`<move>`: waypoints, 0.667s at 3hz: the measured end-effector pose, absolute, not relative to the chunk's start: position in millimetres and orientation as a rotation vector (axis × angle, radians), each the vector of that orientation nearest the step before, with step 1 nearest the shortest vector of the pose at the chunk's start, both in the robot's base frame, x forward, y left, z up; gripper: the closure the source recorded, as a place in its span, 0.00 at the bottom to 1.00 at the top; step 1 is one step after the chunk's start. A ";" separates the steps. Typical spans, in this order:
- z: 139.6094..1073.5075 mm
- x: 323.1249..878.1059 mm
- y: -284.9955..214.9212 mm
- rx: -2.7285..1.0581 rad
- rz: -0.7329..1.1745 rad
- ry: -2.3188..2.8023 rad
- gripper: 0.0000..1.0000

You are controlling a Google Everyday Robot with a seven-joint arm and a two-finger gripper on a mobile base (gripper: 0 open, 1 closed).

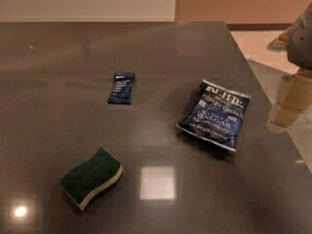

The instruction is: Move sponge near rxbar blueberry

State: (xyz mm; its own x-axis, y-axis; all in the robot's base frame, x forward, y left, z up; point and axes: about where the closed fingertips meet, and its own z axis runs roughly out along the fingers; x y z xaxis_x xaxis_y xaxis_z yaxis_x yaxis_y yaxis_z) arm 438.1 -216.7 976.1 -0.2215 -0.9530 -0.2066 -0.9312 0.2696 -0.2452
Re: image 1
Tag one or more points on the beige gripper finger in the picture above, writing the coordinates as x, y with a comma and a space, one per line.
283, 114
297, 90

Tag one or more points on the green and white sponge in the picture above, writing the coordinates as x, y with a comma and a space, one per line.
85, 181

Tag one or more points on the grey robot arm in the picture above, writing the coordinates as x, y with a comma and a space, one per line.
299, 50

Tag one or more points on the blue rxbar blueberry wrapper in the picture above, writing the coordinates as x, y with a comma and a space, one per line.
122, 88

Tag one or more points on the blue kettle chips bag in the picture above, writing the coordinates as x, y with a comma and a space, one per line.
217, 115

